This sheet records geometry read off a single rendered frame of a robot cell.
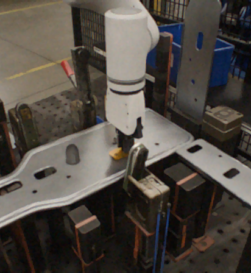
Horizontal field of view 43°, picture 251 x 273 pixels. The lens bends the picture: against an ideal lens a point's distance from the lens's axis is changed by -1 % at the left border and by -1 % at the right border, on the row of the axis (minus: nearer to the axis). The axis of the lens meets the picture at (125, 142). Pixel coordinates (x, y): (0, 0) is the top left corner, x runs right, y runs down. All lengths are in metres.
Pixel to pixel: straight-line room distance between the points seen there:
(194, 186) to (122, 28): 0.39
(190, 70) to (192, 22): 0.13
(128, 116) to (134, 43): 0.16
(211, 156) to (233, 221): 0.33
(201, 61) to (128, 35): 0.32
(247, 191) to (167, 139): 0.25
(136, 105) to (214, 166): 0.25
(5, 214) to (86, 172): 0.20
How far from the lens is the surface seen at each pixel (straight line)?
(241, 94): 1.10
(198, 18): 0.90
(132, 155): 0.65
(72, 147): 0.77
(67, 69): 0.97
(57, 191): 0.73
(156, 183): 0.67
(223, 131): 0.88
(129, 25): 0.63
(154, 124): 0.94
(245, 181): 0.79
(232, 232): 1.07
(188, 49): 0.93
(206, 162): 0.82
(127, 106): 0.70
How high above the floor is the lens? 1.50
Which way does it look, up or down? 36 degrees down
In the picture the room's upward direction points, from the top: straight up
